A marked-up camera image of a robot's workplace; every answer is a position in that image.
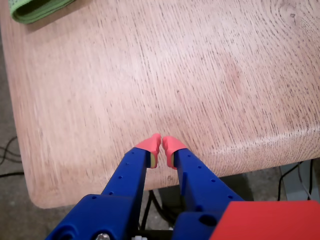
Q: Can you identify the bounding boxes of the blue gripper finger with pink tip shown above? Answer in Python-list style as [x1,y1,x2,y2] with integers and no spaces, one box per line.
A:
[162,135,246,240]
[44,132,162,240]

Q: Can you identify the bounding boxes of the green waffle cloth black trim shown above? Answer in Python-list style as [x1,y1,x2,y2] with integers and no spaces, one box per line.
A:
[8,0,76,25]

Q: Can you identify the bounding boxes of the grey metal table leg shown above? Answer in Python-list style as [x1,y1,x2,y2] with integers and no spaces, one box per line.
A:
[279,159,314,202]

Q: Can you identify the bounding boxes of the black cable bundle under table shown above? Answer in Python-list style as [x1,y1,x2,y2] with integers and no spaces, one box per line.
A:
[138,188,182,232]

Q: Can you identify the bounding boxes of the red camera mount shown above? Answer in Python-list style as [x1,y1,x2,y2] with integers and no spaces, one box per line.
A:
[209,199,320,240]

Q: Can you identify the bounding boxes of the black cable by table leg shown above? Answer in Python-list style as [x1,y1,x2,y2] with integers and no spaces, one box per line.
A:
[276,161,305,201]

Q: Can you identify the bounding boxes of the thin black floor cable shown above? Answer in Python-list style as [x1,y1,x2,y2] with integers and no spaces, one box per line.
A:
[0,170,25,179]
[0,136,22,166]

